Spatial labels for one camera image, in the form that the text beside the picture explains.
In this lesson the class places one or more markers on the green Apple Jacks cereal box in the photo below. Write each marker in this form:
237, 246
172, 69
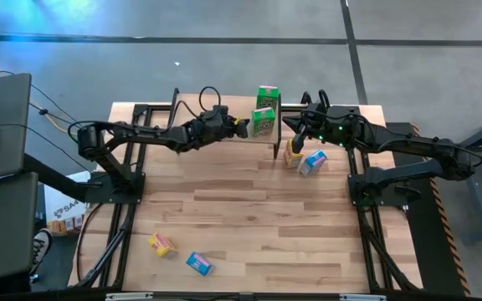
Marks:
267, 98
263, 123

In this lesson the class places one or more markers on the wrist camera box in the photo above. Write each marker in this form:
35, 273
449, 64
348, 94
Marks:
215, 115
324, 113

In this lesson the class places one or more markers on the black diagonal desk brace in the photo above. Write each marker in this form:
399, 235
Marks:
57, 180

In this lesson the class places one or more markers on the grey desk top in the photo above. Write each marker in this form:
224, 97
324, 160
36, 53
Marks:
6, 104
2, 230

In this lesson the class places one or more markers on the neighbouring blue-legged table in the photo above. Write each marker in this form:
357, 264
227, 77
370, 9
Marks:
475, 192

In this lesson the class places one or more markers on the black aluminium rig frame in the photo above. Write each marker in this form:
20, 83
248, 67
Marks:
140, 112

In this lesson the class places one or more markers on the yellow tape tag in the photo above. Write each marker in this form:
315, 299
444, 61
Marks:
237, 121

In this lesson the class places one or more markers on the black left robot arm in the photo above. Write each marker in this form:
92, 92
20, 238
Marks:
140, 134

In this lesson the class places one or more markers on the spare white cereal box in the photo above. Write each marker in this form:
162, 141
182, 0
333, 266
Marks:
74, 223

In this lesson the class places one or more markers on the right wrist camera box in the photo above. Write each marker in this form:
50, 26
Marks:
324, 113

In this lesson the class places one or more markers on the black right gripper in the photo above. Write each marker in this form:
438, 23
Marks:
322, 131

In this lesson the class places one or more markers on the blue Rice Krispies cereal box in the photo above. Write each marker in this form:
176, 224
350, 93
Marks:
313, 162
199, 263

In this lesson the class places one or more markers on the wooden shelf with black legs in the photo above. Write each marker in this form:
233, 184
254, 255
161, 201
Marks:
241, 106

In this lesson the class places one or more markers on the silver metal bracket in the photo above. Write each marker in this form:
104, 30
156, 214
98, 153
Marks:
128, 296
362, 297

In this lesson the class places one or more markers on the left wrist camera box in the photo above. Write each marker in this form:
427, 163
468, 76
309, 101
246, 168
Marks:
215, 115

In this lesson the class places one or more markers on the spare yellow cereal box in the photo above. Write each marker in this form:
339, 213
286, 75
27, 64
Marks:
56, 226

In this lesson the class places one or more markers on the black mat with hazard stripe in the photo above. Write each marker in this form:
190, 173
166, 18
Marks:
425, 234

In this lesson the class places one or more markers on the person's shoe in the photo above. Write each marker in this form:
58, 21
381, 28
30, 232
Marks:
42, 246

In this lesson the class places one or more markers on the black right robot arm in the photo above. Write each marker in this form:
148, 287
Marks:
412, 146

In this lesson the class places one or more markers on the white printed cardboard box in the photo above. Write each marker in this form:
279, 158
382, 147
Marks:
63, 209

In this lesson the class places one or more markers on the yellow Corn Pops cereal box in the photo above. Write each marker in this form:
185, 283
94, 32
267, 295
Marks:
293, 161
162, 246

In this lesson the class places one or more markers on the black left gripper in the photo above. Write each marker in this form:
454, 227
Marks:
211, 134

